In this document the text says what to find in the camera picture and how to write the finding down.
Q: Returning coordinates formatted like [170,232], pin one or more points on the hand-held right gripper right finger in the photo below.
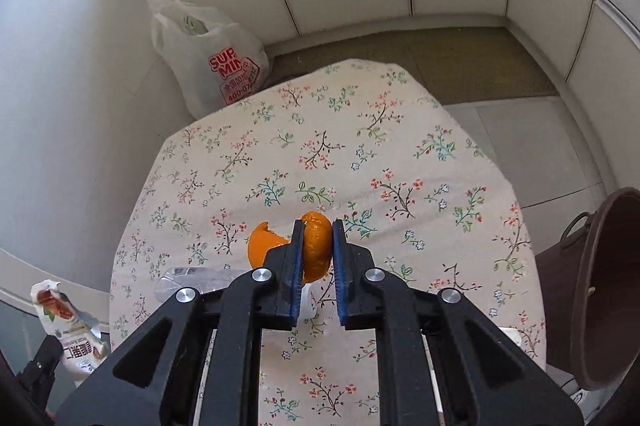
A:
[340,278]

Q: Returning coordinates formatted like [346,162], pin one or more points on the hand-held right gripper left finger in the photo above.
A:
[296,276]

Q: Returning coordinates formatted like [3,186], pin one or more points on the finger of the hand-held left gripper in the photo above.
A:
[42,371]

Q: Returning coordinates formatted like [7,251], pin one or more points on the large orange peel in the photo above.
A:
[317,246]

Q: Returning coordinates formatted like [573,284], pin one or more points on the white nut snack packet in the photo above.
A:
[55,311]

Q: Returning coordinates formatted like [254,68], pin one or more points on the brown trash bin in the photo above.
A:
[605,286]

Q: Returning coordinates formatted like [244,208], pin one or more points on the crushed clear plastic bottle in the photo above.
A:
[200,281]

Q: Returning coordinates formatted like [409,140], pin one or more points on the floral tablecloth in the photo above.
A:
[325,146]

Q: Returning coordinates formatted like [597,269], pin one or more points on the white plastic shopping bag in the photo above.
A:
[215,61]

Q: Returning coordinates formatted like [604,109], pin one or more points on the olive floor mat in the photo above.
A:
[450,61]

